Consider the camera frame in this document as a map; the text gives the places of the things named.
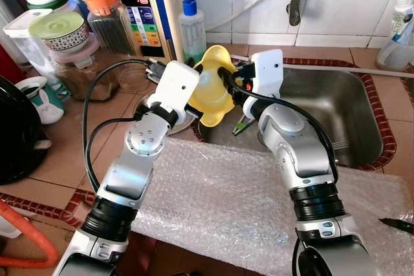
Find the white mug with green print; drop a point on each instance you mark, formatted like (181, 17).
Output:
(45, 101)

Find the round steel plate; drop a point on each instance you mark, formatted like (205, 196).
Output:
(145, 105)

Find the yellow plastic bowl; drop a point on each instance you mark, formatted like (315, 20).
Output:
(217, 88)

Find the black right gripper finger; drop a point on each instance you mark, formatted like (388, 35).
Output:
(229, 81)

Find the clear bubble wrap sheet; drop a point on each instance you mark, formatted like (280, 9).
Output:
(220, 205)

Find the black round appliance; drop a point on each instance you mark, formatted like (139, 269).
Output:
(19, 134)

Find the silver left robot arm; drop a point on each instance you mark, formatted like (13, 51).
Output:
(126, 179)

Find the stainless steel sink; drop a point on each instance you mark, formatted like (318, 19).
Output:
(349, 114)

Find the white flat object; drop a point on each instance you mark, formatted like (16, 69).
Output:
(10, 225)

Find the green soap bottle blue cap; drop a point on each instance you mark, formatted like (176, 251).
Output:
(193, 30)

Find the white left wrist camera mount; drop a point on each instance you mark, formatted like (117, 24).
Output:
(173, 92)

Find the glass jar with orange lid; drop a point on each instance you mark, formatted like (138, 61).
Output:
(110, 24)

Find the beige water ioniser appliance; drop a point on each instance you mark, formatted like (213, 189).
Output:
(165, 11)

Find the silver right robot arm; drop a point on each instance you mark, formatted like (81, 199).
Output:
(304, 153)

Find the black pointed strip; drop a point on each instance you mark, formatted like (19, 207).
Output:
(398, 225)

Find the brown-filled jar with pink lid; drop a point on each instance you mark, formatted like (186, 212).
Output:
(84, 79)

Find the white bottle blue-green label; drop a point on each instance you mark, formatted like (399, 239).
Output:
(402, 21)

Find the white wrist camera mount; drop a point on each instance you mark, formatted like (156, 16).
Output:
(173, 92)
(267, 72)

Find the white pipe along wall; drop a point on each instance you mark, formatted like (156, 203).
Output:
(349, 69)

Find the patterned tin with green lid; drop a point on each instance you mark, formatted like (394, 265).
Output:
(59, 30)

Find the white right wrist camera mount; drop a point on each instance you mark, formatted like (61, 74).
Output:
(267, 72)

